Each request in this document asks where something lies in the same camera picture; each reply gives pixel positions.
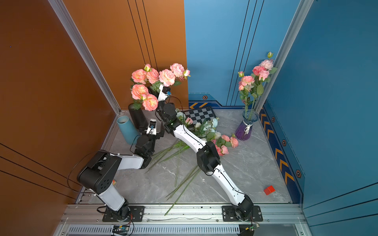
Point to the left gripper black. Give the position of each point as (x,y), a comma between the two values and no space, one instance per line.
(158,135)

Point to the right green circuit board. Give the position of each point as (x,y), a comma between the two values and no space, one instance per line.
(253,227)

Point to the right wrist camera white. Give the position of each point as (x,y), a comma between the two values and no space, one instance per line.
(165,92)

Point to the blue purple glass vase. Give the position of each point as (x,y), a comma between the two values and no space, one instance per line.
(243,132)

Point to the right aluminium corner post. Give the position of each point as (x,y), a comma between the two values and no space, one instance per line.
(290,37)

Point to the bunch of pink flowers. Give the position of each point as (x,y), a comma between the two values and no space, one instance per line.
(206,131)

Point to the aluminium front rail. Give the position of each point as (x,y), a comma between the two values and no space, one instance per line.
(202,213)

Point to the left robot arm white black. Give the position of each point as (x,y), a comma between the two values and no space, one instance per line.
(99,172)

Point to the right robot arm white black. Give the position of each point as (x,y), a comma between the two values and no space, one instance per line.
(208,159)

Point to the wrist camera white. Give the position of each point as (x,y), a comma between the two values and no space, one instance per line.
(165,92)
(152,127)

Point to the left aluminium corner post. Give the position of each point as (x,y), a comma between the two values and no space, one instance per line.
(68,23)

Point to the black cylindrical vase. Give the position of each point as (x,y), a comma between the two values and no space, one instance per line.
(138,117)

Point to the pale pink carnation stem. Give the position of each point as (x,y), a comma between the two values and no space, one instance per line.
(268,63)

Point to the peach double bloom stem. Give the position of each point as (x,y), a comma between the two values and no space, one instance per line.
(147,75)

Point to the left green circuit board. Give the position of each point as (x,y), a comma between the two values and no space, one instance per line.
(120,230)

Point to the green circuit board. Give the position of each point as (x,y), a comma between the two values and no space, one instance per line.
(120,230)
(253,227)

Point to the pink double bloom stem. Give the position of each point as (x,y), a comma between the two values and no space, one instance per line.
(246,90)

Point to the pink rose stem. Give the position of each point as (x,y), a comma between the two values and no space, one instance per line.
(257,70)
(263,75)

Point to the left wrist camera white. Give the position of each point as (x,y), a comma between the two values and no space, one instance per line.
(152,127)

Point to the black white chessboard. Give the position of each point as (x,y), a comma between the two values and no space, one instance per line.
(200,115)

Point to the pale pink double stem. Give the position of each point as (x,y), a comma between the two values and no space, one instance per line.
(174,76)

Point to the red block right side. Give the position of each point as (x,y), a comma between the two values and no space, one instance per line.
(269,190)

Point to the large peach bloom stem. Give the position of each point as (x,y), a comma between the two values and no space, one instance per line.
(143,99)

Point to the aluminium corner post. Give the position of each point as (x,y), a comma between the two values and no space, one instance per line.
(290,37)
(68,23)

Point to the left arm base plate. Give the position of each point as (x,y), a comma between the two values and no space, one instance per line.
(135,213)

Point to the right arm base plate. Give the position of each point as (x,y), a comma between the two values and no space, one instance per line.
(229,214)

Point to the teal ceramic vase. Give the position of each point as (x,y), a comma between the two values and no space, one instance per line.
(128,130)

